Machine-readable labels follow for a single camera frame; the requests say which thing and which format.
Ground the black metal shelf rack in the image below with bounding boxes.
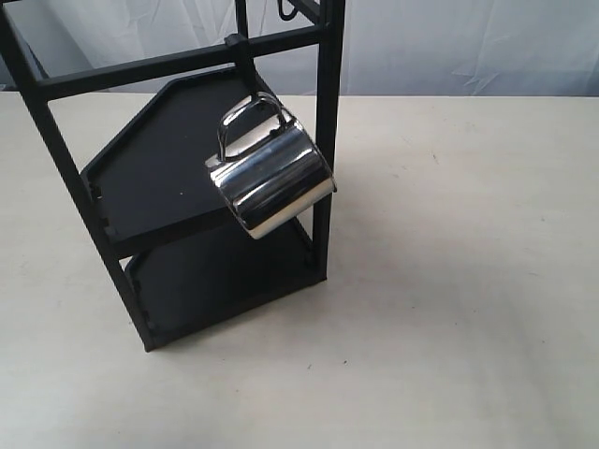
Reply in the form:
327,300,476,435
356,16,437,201
1,1,345,351

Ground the stainless steel mug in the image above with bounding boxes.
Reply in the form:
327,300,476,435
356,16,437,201
205,91,337,239

